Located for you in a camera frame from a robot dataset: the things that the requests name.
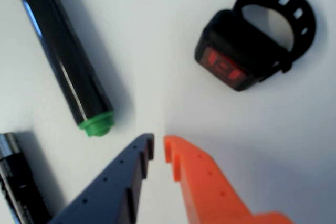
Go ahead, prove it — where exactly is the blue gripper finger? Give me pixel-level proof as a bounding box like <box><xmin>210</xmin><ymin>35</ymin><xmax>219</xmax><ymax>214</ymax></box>
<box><xmin>48</xmin><ymin>133</ymin><xmax>155</xmax><ymax>224</ymax></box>

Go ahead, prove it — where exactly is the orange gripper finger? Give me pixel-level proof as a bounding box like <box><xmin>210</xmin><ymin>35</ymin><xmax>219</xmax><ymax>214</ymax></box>
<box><xmin>163</xmin><ymin>134</ymin><xmax>292</xmax><ymax>224</ymax></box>

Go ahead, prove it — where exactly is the black AA battery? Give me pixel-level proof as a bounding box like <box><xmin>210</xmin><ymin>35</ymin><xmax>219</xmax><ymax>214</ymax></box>
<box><xmin>0</xmin><ymin>132</ymin><xmax>52</xmax><ymax>224</ymax></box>

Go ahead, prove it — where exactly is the black marker with green cap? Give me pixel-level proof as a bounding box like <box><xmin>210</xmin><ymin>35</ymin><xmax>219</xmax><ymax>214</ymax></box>
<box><xmin>4</xmin><ymin>0</ymin><xmax>116</xmax><ymax>138</ymax></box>

